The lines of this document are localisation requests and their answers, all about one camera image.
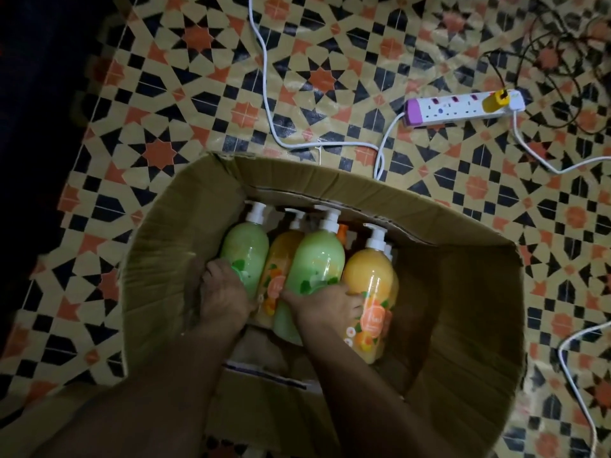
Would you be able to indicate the large green pump bottle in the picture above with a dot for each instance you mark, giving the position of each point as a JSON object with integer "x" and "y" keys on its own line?
{"x": 317, "y": 257}

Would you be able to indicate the person's right thumb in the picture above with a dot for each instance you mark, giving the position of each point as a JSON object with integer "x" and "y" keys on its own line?
{"x": 292, "y": 299}

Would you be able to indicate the brown cardboard box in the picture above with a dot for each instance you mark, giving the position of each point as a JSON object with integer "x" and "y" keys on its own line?
{"x": 458, "y": 338}

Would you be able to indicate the person's left hand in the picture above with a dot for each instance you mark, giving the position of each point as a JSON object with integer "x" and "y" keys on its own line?
{"x": 222, "y": 295}

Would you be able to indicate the small green pump bottle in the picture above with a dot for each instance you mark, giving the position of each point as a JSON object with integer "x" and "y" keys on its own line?
{"x": 246, "y": 247}

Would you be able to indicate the person's right forearm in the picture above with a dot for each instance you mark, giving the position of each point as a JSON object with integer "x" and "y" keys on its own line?
{"x": 363, "y": 400}

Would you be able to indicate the yellow plug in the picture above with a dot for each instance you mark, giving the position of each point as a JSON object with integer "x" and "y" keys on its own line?
{"x": 495, "y": 101}

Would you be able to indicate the person's left forearm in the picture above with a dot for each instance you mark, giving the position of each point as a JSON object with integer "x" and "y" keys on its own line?
{"x": 157, "y": 391}

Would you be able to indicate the geometric patterned floor mat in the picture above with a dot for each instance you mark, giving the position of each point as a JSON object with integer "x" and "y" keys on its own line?
{"x": 334, "y": 66}

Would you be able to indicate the white purple power strip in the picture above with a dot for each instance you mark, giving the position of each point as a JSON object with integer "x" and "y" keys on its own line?
{"x": 458, "y": 108}

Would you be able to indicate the person's right hand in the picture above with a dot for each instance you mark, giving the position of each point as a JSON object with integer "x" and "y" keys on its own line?
{"x": 324, "y": 307}

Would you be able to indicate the orange pump bottle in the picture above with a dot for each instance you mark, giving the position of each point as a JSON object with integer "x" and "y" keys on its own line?
{"x": 370, "y": 281}
{"x": 281, "y": 262}
{"x": 342, "y": 232}

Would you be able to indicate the person's left fingers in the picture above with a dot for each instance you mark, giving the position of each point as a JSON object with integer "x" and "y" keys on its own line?
{"x": 246, "y": 302}

